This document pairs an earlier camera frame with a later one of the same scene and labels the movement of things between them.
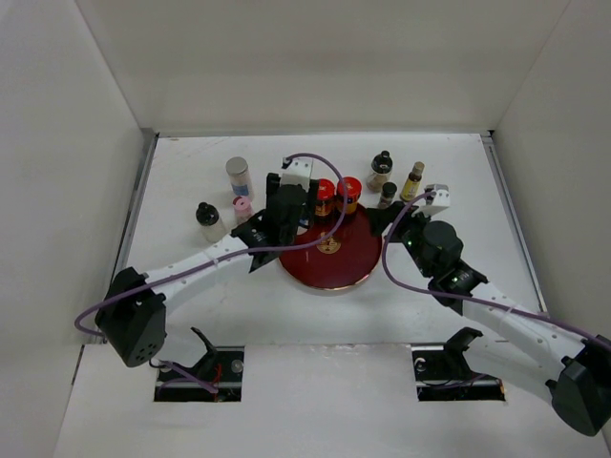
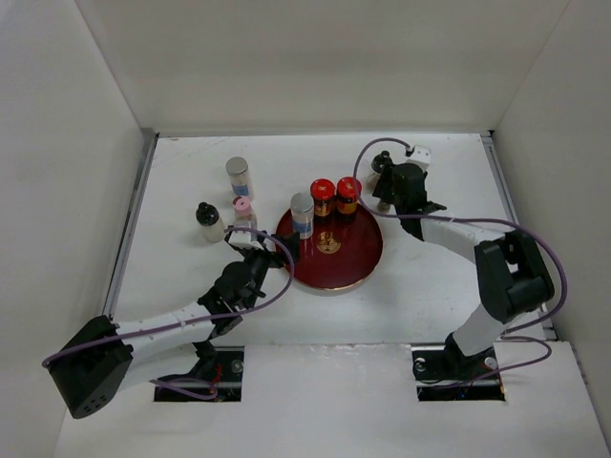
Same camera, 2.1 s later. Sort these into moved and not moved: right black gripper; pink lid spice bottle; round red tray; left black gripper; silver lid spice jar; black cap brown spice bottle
Moved: left black gripper; right black gripper
Not moved: silver lid spice jar; pink lid spice bottle; round red tray; black cap brown spice bottle
